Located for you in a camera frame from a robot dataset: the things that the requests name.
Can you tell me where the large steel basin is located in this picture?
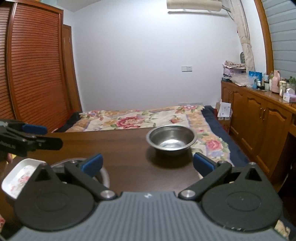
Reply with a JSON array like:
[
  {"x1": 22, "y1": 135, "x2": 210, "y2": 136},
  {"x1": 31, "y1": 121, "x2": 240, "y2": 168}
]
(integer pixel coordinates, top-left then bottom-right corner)
[{"x1": 51, "y1": 154, "x2": 110, "y2": 188}]

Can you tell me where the left hand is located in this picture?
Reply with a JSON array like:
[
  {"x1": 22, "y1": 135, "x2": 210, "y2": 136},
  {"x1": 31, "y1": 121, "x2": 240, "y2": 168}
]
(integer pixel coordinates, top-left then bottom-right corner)
[{"x1": 0, "y1": 152, "x2": 13, "y2": 169}]

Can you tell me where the white floral square plate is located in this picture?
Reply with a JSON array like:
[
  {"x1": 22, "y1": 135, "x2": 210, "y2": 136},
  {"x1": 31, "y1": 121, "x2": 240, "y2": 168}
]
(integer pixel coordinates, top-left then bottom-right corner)
[{"x1": 1, "y1": 158, "x2": 46, "y2": 200}]

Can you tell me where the wooden louvered wardrobe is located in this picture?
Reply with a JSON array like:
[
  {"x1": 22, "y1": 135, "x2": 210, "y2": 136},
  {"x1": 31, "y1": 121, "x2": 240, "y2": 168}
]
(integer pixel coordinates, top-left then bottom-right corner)
[{"x1": 1, "y1": 1, "x2": 81, "y2": 131}]

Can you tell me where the floral bed quilt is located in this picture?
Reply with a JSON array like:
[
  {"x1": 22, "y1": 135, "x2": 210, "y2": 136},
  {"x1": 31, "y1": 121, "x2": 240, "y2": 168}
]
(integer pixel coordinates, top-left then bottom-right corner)
[{"x1": 67, "y1": 105, "x2": 249, "y2": 166}]

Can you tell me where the wooden sideboard cabinet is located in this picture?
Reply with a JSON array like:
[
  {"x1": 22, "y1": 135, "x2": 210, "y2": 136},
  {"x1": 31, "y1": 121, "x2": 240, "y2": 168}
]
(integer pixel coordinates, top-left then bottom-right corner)
[{"x1": 221, "y1": 81, "x2": 295, "y2": 184}]

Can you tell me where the white paper bag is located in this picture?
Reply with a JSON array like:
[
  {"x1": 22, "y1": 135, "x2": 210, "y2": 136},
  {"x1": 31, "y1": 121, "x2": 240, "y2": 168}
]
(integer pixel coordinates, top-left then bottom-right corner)
[{"x1": 216, "y1": 101, "x2": 231, "y2": 118}]

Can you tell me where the small steel bowl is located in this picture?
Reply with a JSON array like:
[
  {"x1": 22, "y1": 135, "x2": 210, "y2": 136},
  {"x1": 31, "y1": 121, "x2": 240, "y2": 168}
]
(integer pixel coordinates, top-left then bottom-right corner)
[{"x1": 146, "y1": 125, "x2": 197, "y2": 156}]

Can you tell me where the pink thermos jug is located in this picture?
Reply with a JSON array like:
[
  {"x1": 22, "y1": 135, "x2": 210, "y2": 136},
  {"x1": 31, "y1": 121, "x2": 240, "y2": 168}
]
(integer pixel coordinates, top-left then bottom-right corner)
[{"x1": 271, "y1": 70, "x2": 280, "y2": 94}]

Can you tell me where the blue box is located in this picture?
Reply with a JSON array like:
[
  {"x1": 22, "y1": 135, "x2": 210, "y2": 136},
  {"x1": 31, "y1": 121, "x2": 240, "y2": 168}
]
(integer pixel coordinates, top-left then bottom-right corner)
[{"x1": 248, "y1": 71, "x2": 262, "y2": 83}]

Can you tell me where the stack of folded fabrics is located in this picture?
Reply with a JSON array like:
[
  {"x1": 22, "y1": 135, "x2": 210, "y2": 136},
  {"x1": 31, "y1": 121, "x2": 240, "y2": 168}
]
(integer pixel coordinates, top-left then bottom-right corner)
[{"x1": 223, "y1": 61, "x2": 246, "y2": 79}]

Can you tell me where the beige curtain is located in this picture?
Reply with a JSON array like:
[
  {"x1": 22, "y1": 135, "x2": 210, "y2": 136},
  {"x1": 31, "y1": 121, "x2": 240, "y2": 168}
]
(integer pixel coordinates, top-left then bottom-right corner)
[{"x1": 230, "y1": 0, "x2": 255, "y2": 72}]

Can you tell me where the window roller blind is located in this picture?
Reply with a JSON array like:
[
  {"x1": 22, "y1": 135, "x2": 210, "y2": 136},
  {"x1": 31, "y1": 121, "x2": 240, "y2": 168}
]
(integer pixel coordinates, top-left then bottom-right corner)
[{"x1": 262, "y1": 0, "x2": 296, "y2": 79}]

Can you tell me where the white air conditioner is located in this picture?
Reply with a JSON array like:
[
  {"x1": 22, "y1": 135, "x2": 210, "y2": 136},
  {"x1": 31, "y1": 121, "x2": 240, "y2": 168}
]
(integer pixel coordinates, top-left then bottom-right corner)
[{"x1": 166, "y1": 0, "x2": 231, "y2": 12}]

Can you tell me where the wall light switch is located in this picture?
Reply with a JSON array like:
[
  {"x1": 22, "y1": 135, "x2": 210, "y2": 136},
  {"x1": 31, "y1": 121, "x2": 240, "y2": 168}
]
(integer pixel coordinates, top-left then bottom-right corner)
[{"x1": 181, "y1": 66, "x2": 193, "y2": 72}]

